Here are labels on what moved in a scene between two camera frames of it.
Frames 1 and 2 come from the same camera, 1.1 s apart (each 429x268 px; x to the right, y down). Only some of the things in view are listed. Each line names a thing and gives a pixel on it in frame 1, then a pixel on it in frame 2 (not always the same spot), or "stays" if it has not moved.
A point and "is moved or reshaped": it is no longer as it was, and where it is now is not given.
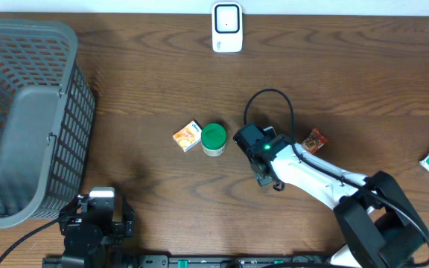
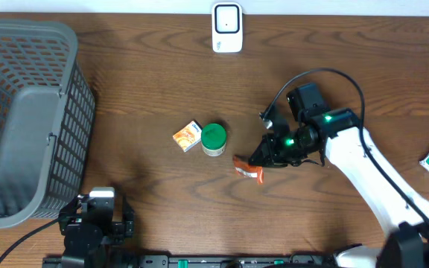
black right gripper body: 262,181 -> 292,153
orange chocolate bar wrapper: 314,141 is moved or reshaped
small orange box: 188,136 stays
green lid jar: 213,138 stays
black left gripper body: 119,230 stays
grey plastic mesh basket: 36,115 stays
